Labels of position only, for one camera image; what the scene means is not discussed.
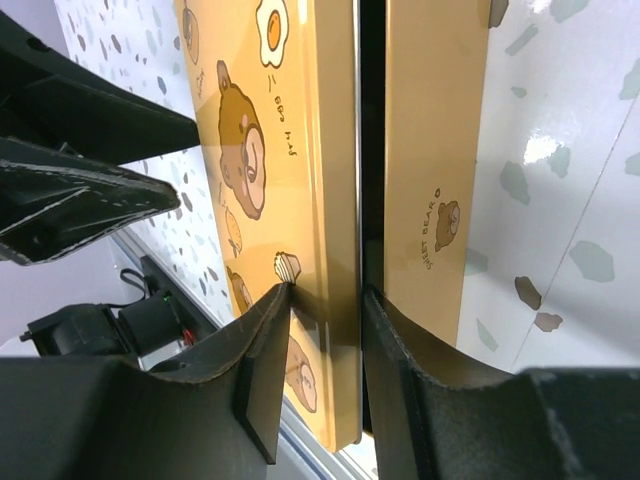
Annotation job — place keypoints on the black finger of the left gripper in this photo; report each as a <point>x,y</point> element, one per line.
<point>51,103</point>
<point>54,203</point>

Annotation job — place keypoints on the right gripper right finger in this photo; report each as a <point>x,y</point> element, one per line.
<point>437,413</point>

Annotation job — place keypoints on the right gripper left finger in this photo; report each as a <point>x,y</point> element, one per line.
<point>65,417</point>

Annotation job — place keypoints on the silver metal tin lid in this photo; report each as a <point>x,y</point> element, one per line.
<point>273,85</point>

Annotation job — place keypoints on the gold metal tin box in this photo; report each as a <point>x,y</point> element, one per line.
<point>422,67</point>

